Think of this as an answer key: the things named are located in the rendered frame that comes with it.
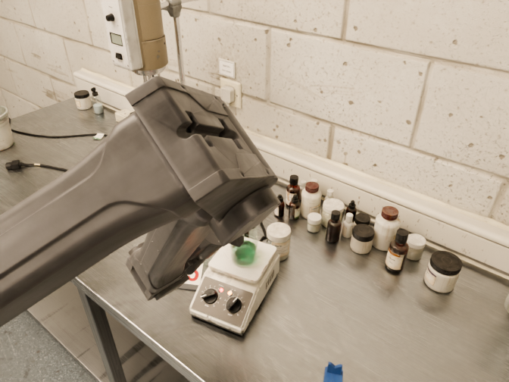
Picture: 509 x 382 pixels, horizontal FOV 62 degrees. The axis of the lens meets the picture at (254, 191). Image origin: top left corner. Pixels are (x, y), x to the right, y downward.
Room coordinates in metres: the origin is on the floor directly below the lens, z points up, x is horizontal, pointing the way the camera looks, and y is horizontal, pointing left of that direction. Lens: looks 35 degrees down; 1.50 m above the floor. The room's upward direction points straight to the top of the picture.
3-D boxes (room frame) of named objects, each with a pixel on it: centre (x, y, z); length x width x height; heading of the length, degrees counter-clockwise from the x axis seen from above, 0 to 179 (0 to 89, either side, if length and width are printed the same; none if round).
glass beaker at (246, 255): (0.68, 0.02, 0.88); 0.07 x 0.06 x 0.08; 58
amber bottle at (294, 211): (0.94, -0.11, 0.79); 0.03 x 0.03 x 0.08
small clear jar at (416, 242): (0.79, -0.40, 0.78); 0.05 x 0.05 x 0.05
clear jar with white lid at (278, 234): (0.79, -0.06, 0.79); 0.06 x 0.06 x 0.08
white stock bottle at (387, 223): (0.83, -0.33, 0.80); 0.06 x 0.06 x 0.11
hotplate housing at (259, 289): (0.67, 0.04, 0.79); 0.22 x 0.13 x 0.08; 155
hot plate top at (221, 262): (0.69, 0.03, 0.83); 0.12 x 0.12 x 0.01; 65
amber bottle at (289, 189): (1.00, -0.11, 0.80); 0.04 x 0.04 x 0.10
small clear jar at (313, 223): (0.89, -0.16, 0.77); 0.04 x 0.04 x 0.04
